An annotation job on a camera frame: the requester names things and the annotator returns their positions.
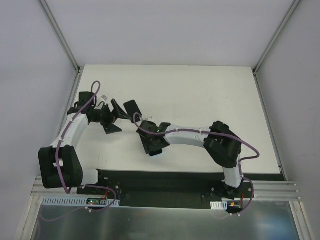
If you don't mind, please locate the blue-cased smartphone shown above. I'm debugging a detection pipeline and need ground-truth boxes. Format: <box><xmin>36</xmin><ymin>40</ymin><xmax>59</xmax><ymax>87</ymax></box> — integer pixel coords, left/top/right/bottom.
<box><xmin>149</xmin><ymin>149</ymin><xmax>163</xmax><ymax>157</ymax></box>

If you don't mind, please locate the black phone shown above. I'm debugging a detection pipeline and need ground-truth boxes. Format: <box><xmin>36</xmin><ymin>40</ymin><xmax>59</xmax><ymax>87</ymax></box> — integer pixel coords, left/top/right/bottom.
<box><xmin>123</xmin><ymin>100</ymin><xmax>142</xmax><ymax>123</ymax></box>

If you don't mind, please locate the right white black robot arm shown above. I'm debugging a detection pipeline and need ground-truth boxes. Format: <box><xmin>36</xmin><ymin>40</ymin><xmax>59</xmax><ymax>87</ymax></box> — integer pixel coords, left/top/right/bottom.
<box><xmin>136</xmin><ymin>120</ymin><xmax>243</xmax><ymax>199</ymax></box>

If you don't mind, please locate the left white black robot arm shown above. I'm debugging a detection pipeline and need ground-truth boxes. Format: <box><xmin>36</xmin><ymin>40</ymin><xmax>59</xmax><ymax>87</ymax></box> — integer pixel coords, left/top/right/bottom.
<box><xmin>38</xmin><ymin>91</ymin><xmax>132</xmax><ymax>195</ymax></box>

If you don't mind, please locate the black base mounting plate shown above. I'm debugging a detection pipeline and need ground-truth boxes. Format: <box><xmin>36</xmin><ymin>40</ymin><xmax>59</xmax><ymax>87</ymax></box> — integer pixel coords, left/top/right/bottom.
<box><xmin>77</xmin><ymin>170</ymin><xmax>254</xmax><ymax>209</ymax></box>

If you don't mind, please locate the shiny metal front panel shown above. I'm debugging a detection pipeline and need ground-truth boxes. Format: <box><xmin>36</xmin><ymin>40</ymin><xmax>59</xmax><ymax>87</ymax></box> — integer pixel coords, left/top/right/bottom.
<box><xmin>31</xmin><ymin>201</ymin><xmax>299</xmax><ymax>240</ymax></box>

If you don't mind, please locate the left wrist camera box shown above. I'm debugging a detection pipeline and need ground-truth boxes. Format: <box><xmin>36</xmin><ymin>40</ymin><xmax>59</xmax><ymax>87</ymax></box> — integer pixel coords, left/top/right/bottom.
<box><xmin>99</xmin><ymin>95</ymin><xmax>108</xmax><ymax>102</ymax></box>

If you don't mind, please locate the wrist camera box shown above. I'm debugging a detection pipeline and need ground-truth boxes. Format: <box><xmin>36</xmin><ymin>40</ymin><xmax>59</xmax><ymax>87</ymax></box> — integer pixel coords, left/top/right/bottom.
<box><xmin>141</xmin><ymin>116</ymin><xmax>154</xmax><ymax>122</ymax></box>
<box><xmin>99</xmin><ymin>95</ymin><xmax>108</xmax><ymax>102</ymax></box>

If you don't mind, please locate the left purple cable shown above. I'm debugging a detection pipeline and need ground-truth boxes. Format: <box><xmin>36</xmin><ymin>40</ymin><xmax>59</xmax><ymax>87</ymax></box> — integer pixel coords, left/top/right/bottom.
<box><xmin>55</xmin><ymin>80</ymin><xmax>118</xmax><ymax>208</ymax></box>

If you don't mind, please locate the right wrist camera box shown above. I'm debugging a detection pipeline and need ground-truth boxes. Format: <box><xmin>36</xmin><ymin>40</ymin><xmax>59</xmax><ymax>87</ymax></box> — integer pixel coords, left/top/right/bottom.
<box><xmin>141</xmin><ymin>116</ymin><xmax>154</xmax><ymax>122</ymax></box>

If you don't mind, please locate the left aluminium frame post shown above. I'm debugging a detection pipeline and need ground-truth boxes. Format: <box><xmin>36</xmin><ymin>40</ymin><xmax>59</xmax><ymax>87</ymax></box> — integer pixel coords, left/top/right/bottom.
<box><xmin>37</xmin><ymin>0</ymin><xmax>85</xmax><ymax>74</ymax></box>

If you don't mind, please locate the aluminium frame post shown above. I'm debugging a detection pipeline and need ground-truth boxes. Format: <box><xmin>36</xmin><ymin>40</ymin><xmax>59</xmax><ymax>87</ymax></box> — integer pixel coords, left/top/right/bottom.
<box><xmin>37</xmin><ymin>0</ymin><xmax>85</xmax><ymax>74</ymax></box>
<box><xmin>252</xmin><ymin>0</ymin><xmax>302</xmax><ymax>75</ymax></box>

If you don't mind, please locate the right white cable duct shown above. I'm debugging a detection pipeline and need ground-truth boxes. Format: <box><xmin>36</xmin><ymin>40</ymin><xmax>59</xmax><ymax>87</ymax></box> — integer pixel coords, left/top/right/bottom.
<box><xmin>210</xmin><ymin>201</ymin><xmax>228</xmax><ymax>211</ymax></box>

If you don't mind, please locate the white cable duct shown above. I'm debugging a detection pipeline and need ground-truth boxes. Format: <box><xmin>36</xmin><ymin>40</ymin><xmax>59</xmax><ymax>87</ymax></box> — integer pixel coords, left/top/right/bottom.
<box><xmin>210</xmin><ymin>201</ymin><xmax>228</xmax><ymax>211</ymax></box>
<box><xmin>42</xmin><ymin>196</ymin><xmax>120</xmax><ymax>208</ymax></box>

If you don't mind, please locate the left white cable duct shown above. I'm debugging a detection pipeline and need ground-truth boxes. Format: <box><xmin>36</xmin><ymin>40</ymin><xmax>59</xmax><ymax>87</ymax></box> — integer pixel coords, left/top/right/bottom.
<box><xmin>42</xmin><ymin>196</ymin><xmax>120</xmax><ymax>208</ymax></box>

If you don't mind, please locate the aluminium front rail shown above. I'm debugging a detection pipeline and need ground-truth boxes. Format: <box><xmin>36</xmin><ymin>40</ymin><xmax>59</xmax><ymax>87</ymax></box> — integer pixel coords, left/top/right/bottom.
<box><xmin>31</xmin><ymin>176</ymin><xmax>302</xmax><ymax>202</ymax></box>

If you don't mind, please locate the right aluminium frame post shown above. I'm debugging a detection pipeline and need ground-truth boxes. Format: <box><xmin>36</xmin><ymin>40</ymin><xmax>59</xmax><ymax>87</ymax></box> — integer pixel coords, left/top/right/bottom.
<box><xmin>252</xmin><ymin>0</ymin><xmax>302</xmax><ymax>75</ymax></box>

